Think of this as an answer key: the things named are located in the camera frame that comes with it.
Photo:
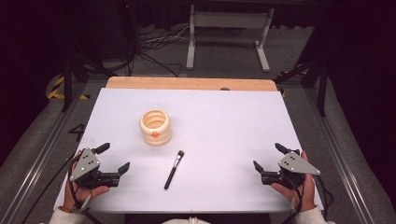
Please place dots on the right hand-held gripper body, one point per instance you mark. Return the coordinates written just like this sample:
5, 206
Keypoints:
295, 165

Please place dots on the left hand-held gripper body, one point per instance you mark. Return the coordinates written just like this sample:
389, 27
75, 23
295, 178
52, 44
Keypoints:
83, 165

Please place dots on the person's left hand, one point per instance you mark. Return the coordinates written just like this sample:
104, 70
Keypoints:
77, 194

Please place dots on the person's right hand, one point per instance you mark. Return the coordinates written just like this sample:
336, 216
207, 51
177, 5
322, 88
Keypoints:
306, 194

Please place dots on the cream ribbed round holder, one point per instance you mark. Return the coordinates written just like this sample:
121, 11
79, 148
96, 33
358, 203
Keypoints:
155, 132

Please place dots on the black makeup brush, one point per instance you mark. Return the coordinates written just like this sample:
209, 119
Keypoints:
173, 174

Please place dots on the white table sheet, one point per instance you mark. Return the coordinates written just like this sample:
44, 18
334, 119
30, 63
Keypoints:
218, 130

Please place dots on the black metal stand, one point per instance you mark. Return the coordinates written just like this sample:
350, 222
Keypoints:
67, 84
322, 90

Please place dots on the yellow black floor tape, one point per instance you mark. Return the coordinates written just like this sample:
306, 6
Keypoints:
57, 90

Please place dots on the person's torso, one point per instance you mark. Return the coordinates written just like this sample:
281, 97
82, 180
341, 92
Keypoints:
190, 221

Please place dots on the white metal stand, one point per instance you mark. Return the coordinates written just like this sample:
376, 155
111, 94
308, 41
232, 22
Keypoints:
229, 20

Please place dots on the aluminium floor rail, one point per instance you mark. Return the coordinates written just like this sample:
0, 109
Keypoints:
339, 155
40, 155

